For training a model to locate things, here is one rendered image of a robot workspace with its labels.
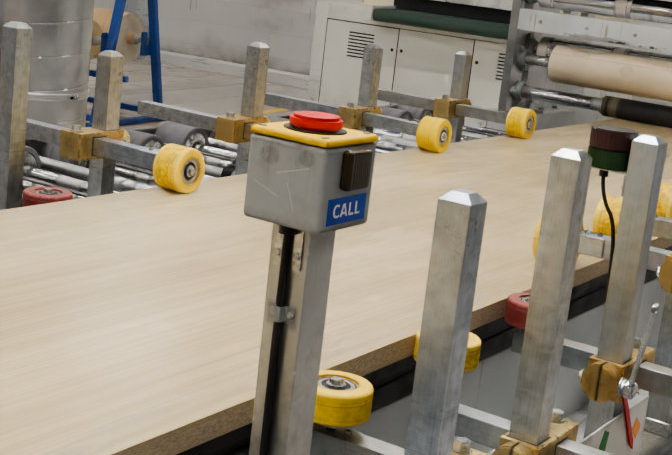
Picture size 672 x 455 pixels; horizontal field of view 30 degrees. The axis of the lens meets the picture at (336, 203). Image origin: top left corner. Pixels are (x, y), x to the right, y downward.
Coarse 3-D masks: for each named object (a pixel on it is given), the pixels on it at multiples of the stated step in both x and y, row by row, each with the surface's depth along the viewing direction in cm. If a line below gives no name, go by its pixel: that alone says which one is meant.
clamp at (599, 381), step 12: (636, 348) 169; (648, 348) 169; (600, 360) 162; (648, 360) 168; (588, 372) 161; (600, 372) 161; (612, 372) 159; (624, 372) 161; (588, 384) 161; (600, 384) 160; (612, 384) 159; (588, 396) 161; (600, 396) 160; (612, 396) 160
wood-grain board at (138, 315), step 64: (576, 128) 369; (640, 128) 387; (128, 192) 214; (192, 192) 220; (384, 192) 240; (512, 192) 255; (0, 256) 167; (64, 256) 170; (128, 256) 174; (192, 256) 178; (256, 256) 182; (384, 256) 191; (512, 256) 200; (0, 320) 141; (64, 320) 144; (128, 320) 146; (192, 320) 149; (256, 320) 152; (384, 320) 158; (0, 384) 123; (64, 384) 124; (128, 384) 126; (192, 384) 128; (0, 448) 108; (64, 448) 110; (128, 448) 112
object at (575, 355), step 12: (516, 336) 174; (516, 348) 174; (564, 348) 170; (576, 348) 169; (588, 348) 170; (564, 360) 170; (576, 360) 169; (588, 360) 168; (648, 372) 164; (660, 372) 163; (648, 384) 164; (660, 384) 163
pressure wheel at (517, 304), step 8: (512, 296) 174; (520, 296) 174; (528, 296) 176; (512, 304) 171; (520, 304) 170; (528, 304) 171; (512, 312) 171; (520, 312) 170; (512, 320) 172; (520, 320) 171; (520, 328) 171
